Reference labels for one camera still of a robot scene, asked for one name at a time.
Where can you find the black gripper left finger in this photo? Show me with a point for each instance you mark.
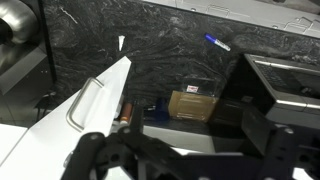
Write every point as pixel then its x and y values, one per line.
pixel 137 118

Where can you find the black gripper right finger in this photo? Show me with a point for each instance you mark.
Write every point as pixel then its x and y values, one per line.
pixel 258 128

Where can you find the white cabinet door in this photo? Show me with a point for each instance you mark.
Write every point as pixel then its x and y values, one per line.
pixel 8 136
pixel 43 146

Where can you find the round metal door lock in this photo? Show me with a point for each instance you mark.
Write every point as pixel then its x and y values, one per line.
pixel 68 160

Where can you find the dark blue cup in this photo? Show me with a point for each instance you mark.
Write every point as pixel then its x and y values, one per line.
pixel 161 110

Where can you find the black silver toaster oven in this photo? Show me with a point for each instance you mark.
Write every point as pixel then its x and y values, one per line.
pixel 286 96

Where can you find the brown cardboard box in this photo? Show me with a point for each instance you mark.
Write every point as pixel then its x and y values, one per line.
pixel 191 106

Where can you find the clear plastic container red label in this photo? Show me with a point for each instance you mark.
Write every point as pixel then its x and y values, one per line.
pixel 200 86

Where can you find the white paper scrap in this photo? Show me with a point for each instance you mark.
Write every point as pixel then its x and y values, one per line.
pixel 121 41

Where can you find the blue white marker pen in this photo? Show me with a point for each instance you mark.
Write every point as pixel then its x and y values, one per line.
pixel 216 41

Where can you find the stainless steel appliance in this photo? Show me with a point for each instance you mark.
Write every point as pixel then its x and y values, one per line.
pixel 20 66

